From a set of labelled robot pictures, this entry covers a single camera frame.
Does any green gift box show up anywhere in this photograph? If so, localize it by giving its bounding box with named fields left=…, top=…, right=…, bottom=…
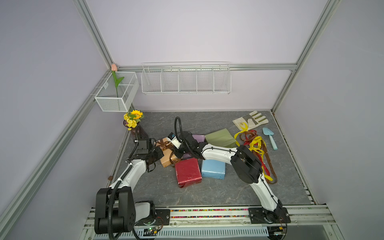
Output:
left=205, top=129, right=237, bottom=148

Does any long white wire basket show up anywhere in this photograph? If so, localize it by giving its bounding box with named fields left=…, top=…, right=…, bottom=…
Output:
left=141, top=62, right=232, bottom=95

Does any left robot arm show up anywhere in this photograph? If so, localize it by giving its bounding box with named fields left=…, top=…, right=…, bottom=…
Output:
left=94, top=139, right=164, bottom=240

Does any red gift box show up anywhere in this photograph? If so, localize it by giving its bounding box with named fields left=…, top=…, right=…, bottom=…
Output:
left=175, top=158, right=202, bottom=188

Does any small white mesh basket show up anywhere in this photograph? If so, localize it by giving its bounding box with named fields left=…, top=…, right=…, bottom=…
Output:
left=95, top=71, right=140, bottom=113

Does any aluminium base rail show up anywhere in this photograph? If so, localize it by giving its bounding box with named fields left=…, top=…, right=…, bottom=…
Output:
left=77, top=205, right=343, bottom=240

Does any purple gift box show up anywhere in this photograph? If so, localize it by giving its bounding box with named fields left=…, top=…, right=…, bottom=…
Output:
left=182, top=134, right=206, bottom=160

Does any orange gift box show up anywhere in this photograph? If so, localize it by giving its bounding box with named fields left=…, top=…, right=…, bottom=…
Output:
left=155, top=137, right=181, bottom=169

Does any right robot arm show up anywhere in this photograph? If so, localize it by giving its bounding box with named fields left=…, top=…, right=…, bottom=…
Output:
left=167, top=132, right=286, bottom=220

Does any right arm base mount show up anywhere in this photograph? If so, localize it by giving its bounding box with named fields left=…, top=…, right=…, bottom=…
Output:
left=248, top=207, right=291, bottom=224

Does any brown ribbon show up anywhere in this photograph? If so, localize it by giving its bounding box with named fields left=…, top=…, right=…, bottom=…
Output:
left=239, top=130, right=279, bottom=185
left=155, top=139, right=182, bottom=166

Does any light blue garden trowel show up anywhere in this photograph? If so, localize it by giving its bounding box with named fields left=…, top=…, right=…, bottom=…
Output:
left=263, top=128, right=278, bottom=151

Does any yellow sunflower bouquet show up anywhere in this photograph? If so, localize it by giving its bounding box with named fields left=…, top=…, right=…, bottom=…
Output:
left=123, top=110, right=145, bottom=131

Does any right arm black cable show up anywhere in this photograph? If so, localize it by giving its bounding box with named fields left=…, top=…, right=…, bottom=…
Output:
left=173, top=116, right=280, bottom=211

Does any yellow ribbon of red box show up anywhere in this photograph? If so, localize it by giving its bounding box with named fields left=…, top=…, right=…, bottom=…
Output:
left=234, top=122, right=249, bottom=140

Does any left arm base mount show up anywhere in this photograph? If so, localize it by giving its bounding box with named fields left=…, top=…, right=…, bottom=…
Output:
left=136, top=209, right=171, bottom=227

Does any artificial pink tulip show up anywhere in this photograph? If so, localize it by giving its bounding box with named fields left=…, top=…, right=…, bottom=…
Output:
left=111, top=64, right=125, bottom=98

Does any white gardening glove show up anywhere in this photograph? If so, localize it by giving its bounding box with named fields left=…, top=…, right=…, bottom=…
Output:
left=233, top=111, right=269, bottom=130

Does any dark glass vase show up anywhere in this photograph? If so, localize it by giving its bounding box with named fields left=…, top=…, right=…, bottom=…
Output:
left=123, top=120, right=149, bottom=141

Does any blue gift box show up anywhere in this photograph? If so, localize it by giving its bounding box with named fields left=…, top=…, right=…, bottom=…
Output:
left=201, top=160, right=226, bottom=180

